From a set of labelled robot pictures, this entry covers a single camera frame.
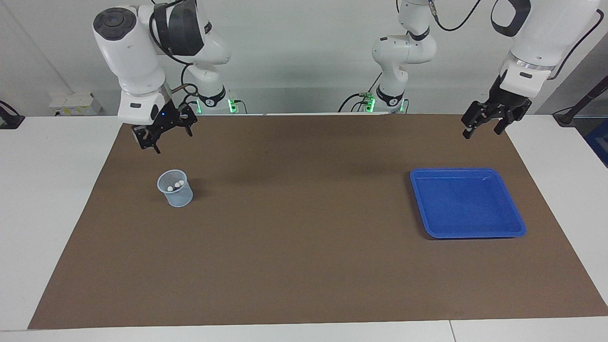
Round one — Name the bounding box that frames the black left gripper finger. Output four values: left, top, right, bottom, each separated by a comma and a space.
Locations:
461, 100, 494, 140
494, 113, 514, 135

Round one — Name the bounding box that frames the white wall socket box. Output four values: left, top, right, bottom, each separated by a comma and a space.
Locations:
50, 93, 103, 116

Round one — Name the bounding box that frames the brown table mat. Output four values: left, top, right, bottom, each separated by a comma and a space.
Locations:
28, 113, 608, 330

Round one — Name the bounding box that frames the black stand leg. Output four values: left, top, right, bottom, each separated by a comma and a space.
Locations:
553, 76, 608, 126

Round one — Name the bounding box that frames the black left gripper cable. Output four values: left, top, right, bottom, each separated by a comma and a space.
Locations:
427, 0, 605, 79

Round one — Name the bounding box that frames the blue crate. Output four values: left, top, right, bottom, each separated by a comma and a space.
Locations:
584, 119, 608, 168

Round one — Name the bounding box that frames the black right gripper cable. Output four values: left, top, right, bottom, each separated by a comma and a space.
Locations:
150, 0, 200, 112

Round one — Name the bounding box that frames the blue plastic tray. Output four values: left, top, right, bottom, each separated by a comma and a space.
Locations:
410, 168, 527, 239

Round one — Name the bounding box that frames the black table clamp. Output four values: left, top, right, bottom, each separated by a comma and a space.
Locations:
0, 101, 25, 130

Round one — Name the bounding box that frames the translucent plastic cup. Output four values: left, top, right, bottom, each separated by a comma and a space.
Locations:
157, 170, 194, 208

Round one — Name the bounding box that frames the black left base cable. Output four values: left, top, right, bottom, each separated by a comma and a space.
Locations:
338, 70, 383, 113

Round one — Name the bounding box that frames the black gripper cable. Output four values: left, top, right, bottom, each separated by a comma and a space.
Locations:
427, 0, 605, 79
150, 0, 200, 112

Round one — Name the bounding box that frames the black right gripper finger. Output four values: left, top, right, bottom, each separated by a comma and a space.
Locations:
178, 104, 198, 138
131, 124, 162, 154

